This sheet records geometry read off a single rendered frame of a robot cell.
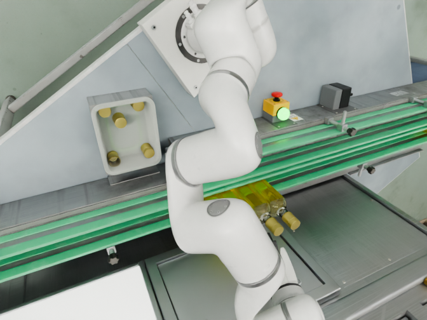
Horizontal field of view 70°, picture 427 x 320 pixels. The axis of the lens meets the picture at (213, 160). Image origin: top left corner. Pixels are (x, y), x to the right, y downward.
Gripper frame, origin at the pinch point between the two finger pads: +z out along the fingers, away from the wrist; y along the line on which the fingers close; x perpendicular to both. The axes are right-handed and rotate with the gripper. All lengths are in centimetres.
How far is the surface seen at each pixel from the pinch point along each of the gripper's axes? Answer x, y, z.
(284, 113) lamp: -19.0, 19.4, 39.4
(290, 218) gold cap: -9.5, 1.3, 6.9
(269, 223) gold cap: -3.1, 1.1, 6.4
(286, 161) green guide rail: -17.0, 6.0, 29.4
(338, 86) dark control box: -46, 23, 52
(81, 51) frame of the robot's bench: 54, 36, 88
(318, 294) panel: -12.4, -11.9, -9.3
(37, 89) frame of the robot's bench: 75, 23, 82
